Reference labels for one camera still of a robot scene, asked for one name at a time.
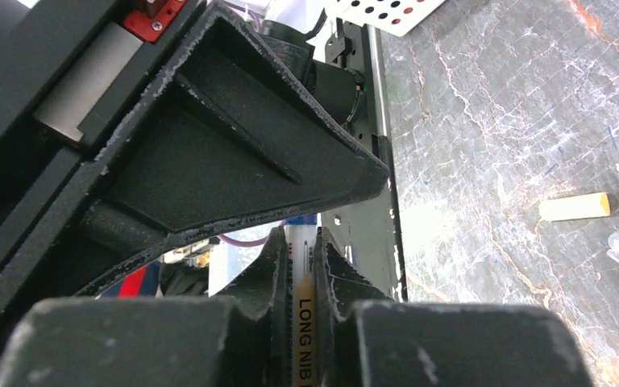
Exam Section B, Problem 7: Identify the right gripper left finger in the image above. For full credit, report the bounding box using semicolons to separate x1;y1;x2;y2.
0;227;288;386

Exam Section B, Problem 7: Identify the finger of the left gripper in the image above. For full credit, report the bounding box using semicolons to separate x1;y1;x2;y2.
74;2;388;295

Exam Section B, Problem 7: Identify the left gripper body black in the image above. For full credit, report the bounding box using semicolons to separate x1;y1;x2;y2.
0;1;205;353

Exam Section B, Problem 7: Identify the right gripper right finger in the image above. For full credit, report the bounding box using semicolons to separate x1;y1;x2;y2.
315;227;592;386

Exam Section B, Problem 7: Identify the yellow pen cap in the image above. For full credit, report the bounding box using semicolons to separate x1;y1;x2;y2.
538;192;611;222

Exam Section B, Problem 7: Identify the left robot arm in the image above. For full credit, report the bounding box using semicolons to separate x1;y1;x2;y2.
0;1;388;357

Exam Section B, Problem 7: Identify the white plastic basket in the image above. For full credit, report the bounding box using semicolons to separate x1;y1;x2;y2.
325;0;445;37

